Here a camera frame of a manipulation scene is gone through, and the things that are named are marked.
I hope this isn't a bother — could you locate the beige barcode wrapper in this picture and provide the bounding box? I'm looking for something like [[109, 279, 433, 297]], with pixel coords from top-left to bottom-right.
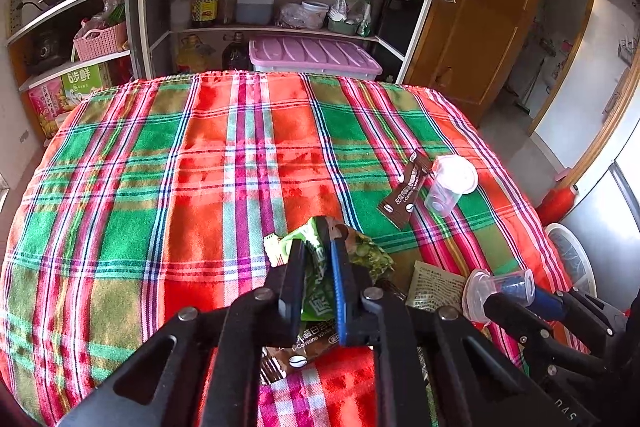
[[406, 261, 466, 312]]

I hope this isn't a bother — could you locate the brown coffee sachet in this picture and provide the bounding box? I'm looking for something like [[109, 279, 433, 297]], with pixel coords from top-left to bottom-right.
[[259, 320, 338, 385], [378, 150, 433, 230]]

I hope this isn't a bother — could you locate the white metal kitchen shelf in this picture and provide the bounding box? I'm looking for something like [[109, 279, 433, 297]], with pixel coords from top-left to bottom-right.
[[8, 0, 432, 93]]

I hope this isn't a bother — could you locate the wall power strip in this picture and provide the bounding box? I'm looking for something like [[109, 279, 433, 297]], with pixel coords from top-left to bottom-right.
[[8, 0, 23, 37]]

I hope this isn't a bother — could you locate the wooden door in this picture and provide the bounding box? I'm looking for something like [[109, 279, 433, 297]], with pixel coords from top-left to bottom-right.
[[406, 0, 538, 124]]

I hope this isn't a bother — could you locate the silver refrigerator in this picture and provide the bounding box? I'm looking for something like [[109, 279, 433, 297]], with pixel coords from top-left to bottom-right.
[[560, 120, 640, 313]]

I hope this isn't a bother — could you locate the cooking oil bottle red cap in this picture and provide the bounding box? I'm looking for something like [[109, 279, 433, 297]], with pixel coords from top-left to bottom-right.
[[191, 0, 218, 27]]

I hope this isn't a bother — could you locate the green snack wrapper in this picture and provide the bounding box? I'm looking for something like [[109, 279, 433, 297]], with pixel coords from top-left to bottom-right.
[[264, 216, 394, 322]]

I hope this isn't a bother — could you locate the purple lid storage box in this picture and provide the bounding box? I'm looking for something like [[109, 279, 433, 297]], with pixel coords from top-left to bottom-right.
[[248, 37, 383, 80]]

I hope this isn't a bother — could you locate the pink woven basket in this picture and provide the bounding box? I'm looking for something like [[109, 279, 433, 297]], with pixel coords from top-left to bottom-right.
[[74, 22, 127, 62]]

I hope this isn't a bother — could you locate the colourful plaid tablecloth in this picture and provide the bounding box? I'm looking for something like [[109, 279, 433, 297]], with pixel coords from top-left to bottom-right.
[[1, 72, 570, 426]]

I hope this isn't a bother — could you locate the clear plastic cup with lid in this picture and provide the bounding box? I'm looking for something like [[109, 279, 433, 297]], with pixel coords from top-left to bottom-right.
[[425, 155, 478, 217]]

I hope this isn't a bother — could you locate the white plastic jug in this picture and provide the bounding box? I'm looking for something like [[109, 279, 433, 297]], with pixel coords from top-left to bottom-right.
[[235, 0, 274, 26]]

